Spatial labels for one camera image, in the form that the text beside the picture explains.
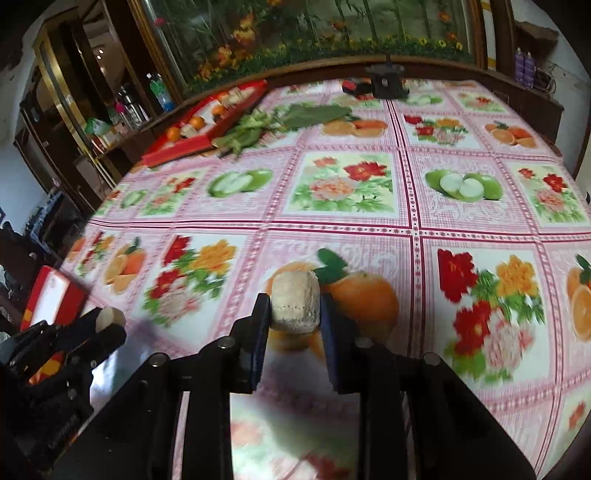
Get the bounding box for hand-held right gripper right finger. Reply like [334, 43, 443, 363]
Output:
[320, 293, 536, 480]

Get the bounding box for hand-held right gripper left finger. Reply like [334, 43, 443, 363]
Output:
[51, 293, 271, 480]

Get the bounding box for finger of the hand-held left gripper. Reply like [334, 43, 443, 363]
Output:
[53, 314, 128, 366]

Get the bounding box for beige yam chunk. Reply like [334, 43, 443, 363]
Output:
[270, 271, 321, 333]
[95, 307, 126, 331]

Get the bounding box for red box with white inside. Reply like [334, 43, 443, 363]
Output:
[21, 265, 90, 384]

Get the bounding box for fruit and flower printed tablecloth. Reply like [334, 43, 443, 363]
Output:
[60, 78, 591, 480]

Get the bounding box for dark wooden cabinet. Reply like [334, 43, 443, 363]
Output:
[14, 18, 185, 217]

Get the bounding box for red fruit-printed box lid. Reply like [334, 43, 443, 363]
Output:
[141, 79, 269, 168]

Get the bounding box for green leafy vegetables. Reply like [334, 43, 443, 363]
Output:
[212, 104, 358, 158]

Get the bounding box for black thermos flask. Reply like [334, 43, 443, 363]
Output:
[121, 88, 145, 129]

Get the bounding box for green plastic bottle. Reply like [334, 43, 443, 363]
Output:
[145, 73, 175, 112]

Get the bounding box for brown cardboard box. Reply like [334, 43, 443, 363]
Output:
[515, 21, 559, 48]

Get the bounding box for small black tripod mount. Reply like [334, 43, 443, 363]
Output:
[365, 55, 410, 100]

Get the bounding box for flower wall picture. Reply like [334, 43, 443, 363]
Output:
[134, 0, 485, 97]

